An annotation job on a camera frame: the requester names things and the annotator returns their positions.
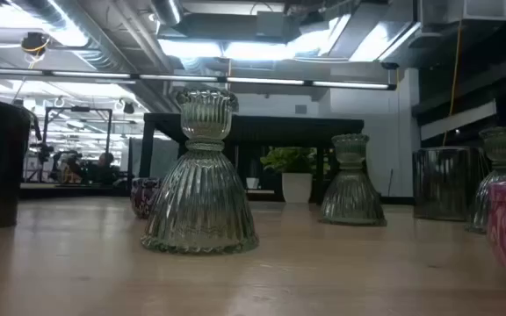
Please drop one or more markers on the ribbed glass candle stick holder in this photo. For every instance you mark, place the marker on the ribbed glass candle stick holder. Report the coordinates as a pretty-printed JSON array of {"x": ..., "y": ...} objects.
[
  {"x": 353, "y": 193},
  {"x": 499, "y": 149},
  {"x": 200, "y": 197}
]

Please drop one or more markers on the blue patterned candle tin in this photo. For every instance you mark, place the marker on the blue patterned candle tin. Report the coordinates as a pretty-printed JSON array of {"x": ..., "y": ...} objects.
[{"x": 142, "y": 197}]

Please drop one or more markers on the silver ribbed candle jar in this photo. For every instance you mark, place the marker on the silver ribbed candle jar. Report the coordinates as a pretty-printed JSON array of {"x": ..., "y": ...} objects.
[{"x": 446, "y": 184}]

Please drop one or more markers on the small white cup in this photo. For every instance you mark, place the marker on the small white cup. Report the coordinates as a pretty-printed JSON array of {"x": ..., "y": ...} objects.
[{"x": 252, "y": 182}]

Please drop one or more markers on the black perforated metal shelf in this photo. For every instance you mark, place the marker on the black perforated metal shelf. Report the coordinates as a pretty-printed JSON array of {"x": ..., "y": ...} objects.
[{"x": 279, "y": 125}]

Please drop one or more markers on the green plant in white pot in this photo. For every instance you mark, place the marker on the green plant in white pot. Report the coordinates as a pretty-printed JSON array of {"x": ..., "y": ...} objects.
[{"x": 297, "y": 186}]

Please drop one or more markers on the person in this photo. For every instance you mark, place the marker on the person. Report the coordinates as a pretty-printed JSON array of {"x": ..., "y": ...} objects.
[
  {"x": 70, "y": 171},
  {"x": 103, "y": 171}
]

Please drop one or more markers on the black round ceiling device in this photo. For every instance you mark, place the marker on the black round ceiling device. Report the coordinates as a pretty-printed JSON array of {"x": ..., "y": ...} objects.
[{"x": 34, "y": 43}]

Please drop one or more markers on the LED light bar rail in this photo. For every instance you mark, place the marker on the LED light bar rail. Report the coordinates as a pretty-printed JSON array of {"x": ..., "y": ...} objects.
[{"x": 178, "y": 78}]

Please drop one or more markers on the silver ventilation duct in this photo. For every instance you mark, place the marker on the silver ventilation duct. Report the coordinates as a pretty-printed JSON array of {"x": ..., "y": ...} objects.
[{"x": 165, "y": 11}]

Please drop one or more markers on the black background station frame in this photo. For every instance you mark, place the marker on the black background station frame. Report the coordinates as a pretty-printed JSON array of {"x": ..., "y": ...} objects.
[{"x": 77, "y": 109}]

